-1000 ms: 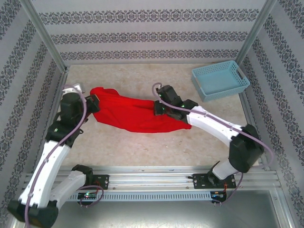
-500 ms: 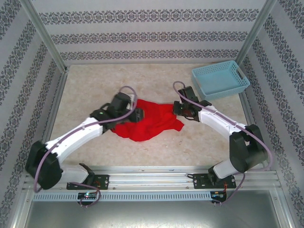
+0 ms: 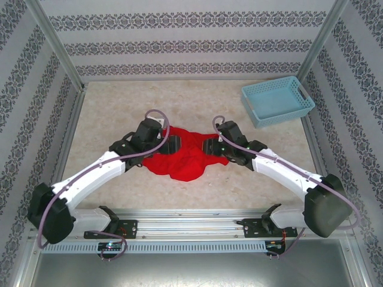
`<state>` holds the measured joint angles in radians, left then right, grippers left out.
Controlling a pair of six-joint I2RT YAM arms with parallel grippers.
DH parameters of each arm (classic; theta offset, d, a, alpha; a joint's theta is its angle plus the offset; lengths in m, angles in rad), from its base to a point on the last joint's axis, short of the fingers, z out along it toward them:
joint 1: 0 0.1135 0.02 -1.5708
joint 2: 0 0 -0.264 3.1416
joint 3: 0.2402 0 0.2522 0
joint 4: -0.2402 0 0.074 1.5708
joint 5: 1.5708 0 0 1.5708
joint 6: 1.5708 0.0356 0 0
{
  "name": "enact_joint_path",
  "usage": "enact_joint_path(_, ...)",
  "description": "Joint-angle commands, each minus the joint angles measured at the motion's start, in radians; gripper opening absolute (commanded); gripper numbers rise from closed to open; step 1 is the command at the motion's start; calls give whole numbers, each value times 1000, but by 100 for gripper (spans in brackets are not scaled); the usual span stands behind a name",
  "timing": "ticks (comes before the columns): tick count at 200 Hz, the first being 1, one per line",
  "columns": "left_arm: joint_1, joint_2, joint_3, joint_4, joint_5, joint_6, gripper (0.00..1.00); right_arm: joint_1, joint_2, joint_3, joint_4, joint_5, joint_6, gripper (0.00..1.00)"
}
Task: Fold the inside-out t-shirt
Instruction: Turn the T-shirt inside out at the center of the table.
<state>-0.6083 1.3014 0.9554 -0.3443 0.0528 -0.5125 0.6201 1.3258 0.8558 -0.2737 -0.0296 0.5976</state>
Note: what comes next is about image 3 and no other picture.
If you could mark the red t-shirt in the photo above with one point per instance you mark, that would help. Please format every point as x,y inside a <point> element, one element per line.
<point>182,167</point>

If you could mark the light blue plastic basket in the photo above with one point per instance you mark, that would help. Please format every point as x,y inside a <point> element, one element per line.
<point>275,101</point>

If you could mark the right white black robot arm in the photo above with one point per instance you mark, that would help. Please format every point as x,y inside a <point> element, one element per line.
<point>287,173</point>

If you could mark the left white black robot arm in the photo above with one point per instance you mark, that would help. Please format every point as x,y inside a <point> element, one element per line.
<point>89,176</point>

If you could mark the grey sheet metal panel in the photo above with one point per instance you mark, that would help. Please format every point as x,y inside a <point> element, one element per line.
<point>191,270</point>

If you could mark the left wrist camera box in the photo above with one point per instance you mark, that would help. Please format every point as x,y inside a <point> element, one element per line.
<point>158,121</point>

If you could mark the aluminium mounting rail frame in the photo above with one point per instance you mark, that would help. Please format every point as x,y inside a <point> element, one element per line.
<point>191,222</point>

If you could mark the aluminium table side rail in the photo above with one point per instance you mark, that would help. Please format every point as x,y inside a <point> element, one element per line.
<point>318,149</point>
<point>64,149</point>

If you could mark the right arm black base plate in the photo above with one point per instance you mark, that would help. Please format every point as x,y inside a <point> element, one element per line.
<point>251,228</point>

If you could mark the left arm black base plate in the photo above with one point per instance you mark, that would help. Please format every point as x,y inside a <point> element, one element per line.
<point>130,228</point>

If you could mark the aluminium corner post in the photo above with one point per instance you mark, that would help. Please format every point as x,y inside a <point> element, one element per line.
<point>321,42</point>
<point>54,42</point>

